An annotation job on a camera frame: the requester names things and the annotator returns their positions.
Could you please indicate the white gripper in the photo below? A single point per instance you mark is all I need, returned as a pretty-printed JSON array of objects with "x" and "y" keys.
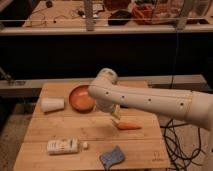
[{"x": 116, "y": 112}]

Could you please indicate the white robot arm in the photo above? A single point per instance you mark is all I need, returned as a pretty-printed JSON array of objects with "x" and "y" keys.
[{"x": 189, "y": 106}]

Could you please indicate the orange carrot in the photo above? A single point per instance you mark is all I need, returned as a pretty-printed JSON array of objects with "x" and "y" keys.
[{"x": 125, "y": 125}]

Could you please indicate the orange wooden bowl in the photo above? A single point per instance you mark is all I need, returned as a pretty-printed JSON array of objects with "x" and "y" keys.
[{"x": 80, "y": 100}]

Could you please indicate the blue folded cloth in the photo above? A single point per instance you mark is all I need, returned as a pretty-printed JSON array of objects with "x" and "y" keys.
[{"x": 113, "y": 157}]

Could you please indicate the white plastic bottle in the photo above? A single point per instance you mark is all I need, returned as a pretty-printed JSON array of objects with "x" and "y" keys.
[{"x": 62, "y": 146}]

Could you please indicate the white paper cup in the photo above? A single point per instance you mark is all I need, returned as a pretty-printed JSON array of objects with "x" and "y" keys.
[{"x": 52, "y": 104}]

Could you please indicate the black cap on bench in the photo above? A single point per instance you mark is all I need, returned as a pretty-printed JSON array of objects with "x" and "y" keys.
[{"x": 119, "y": 17}]

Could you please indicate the red basket on bench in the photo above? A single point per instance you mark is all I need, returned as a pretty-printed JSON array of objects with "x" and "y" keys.
[{"x": 142, "y": 15}]

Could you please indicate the grey metal post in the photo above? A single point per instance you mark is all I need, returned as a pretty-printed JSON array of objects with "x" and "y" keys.
[{"x": 88, "y": 15}]

